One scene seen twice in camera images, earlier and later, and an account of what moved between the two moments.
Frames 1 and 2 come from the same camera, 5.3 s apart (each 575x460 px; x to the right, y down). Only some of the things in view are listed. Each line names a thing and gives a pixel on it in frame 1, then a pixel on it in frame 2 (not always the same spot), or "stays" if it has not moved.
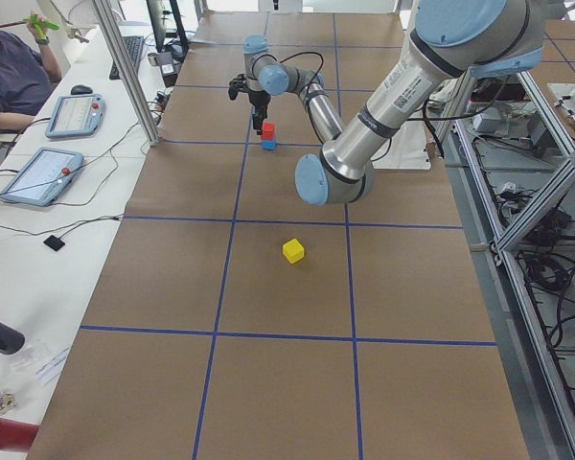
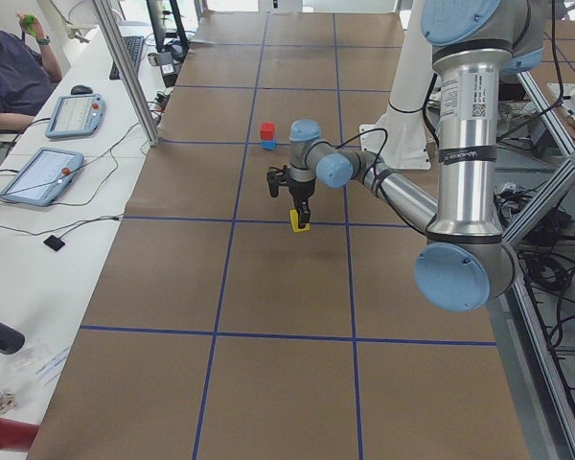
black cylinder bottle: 0,336 stays
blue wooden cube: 268,145 stays
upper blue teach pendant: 76,115 stays
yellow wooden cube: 293,250 → 294,218
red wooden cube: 267,130 stays
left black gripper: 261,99 → 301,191
